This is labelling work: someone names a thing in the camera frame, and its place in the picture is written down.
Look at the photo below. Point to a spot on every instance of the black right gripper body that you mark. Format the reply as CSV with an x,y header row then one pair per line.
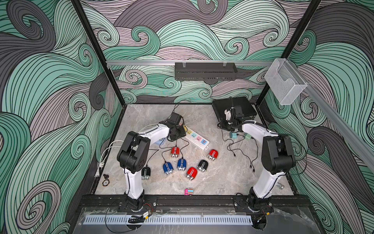
x,y
226,125

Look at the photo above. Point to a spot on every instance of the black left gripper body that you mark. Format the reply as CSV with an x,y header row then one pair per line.
x,y
179,133

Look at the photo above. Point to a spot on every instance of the teal USB charger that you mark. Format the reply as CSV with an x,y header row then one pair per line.
x,y
233,135

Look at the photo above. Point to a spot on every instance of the light green USB charger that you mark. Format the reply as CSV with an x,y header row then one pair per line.
x,y
248,136

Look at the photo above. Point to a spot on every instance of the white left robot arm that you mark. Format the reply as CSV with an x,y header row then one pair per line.
x,y
133,153

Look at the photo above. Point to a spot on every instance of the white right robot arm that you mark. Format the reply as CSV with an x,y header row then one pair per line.
x,y
277,151

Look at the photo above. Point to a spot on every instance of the black shaver right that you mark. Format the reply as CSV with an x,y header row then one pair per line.
x,y
202,166

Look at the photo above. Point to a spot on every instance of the red shaver front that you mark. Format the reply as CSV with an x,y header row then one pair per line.
x,y
191,173

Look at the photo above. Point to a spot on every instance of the black briefcase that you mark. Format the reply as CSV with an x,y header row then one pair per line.
x,y
219,106

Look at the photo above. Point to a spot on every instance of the white long power strip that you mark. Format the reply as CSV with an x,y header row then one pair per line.
x,y
196,139

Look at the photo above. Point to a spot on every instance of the pink striped small box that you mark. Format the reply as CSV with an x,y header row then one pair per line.
x,y
189,192

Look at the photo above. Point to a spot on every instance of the small round copper object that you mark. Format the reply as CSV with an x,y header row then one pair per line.
x,y
105,182

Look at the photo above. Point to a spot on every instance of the black wall shelf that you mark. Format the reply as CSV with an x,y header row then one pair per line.
x,y
207,72

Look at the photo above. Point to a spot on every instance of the clear acrylic wall holder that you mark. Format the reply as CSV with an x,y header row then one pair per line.
x,y
285,81

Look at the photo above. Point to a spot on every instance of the white slotted cable duct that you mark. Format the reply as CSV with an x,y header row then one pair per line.
x,y
171,220

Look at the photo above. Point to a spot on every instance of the aluminium wall rail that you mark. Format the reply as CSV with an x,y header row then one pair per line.
x,y
149,62

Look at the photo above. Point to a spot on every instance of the black front mounting rail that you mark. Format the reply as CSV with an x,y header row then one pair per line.
x,y
238,203

